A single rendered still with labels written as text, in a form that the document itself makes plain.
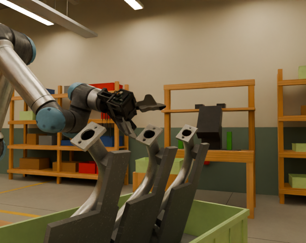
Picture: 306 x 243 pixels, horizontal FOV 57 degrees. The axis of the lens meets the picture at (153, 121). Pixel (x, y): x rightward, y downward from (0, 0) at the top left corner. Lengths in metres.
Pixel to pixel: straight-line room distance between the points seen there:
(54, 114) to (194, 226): 0.56
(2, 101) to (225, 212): 0.88
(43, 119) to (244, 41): 5.27
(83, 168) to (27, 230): 5.52
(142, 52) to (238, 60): 2.07
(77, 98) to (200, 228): 0.59
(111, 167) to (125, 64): 6.06
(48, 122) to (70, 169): 5.74
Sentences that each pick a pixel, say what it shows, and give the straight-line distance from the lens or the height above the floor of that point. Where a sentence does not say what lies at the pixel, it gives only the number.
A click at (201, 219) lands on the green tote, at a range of 0.97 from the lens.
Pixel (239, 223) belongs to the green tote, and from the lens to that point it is 0.85.
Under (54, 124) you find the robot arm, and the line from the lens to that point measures 0.86.
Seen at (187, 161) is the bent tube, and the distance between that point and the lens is 0.85.
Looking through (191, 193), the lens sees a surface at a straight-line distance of 0.85.
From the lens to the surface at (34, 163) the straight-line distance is 7.26.
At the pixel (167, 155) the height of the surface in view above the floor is 1.13.
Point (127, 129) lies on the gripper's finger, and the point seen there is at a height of 1.19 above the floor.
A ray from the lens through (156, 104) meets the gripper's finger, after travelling 0.89.
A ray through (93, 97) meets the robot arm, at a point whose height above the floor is 1.30.
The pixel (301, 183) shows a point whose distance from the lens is 5.17.
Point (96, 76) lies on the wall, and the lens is 6.87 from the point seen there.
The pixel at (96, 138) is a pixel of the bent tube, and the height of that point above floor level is 1.18.
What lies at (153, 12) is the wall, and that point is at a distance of 6.59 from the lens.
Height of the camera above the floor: 1.19
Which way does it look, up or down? 2 degrees up
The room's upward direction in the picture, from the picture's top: straight up
